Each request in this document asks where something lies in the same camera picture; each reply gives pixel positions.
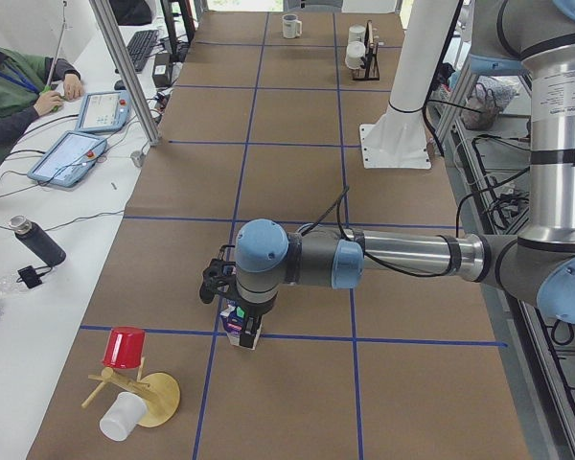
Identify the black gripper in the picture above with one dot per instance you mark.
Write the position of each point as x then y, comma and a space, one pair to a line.
253, 317

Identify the milk carton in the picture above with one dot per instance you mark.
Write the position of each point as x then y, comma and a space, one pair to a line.
233, 322

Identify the white mug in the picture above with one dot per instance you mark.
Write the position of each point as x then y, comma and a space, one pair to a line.
291, 26

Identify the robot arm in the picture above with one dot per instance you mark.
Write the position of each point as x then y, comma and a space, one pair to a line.
536, 266

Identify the wooden cup stand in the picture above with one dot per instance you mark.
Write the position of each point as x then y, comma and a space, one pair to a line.
160, 392

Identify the red plastic cup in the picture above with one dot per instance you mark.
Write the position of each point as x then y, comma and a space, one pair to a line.
124, 348

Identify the white cup on stand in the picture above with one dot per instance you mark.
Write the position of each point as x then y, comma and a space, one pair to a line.
122, 416

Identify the white cup lower rack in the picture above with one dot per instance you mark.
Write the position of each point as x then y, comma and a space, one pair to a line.
355, 55

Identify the white cup rack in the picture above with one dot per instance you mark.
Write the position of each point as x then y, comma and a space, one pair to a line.
357, 33
355, 55

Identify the white cup upper rack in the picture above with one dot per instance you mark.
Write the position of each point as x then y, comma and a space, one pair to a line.
357, 33

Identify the black water bottle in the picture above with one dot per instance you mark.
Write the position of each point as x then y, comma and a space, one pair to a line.
37, 240

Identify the black binder clip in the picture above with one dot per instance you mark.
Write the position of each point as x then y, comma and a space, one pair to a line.
31, 276

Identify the lower teach pendant tablet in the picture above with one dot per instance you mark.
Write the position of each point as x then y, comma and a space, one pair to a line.
68, 160

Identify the teach pendant tablet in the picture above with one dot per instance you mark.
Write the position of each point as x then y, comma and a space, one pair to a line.
102, 112
68, 160

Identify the upper teach pendant tablet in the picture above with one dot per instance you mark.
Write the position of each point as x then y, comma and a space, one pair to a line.
102, 112

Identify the black power adapter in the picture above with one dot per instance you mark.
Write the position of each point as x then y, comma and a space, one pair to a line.
162, 70

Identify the black keyboard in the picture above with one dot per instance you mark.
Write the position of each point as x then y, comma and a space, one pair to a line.
140, 46

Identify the seated person green vest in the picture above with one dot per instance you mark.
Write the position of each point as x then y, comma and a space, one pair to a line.
31, 87

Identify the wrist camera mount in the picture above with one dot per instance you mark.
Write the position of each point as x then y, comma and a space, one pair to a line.
219, 278

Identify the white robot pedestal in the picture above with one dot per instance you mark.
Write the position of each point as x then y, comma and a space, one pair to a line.
398, 139

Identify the black wire cup rack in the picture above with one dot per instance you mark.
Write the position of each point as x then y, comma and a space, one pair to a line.
367, 68

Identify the aluminium frame post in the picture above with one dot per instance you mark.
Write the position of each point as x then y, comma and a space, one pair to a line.
118, 52

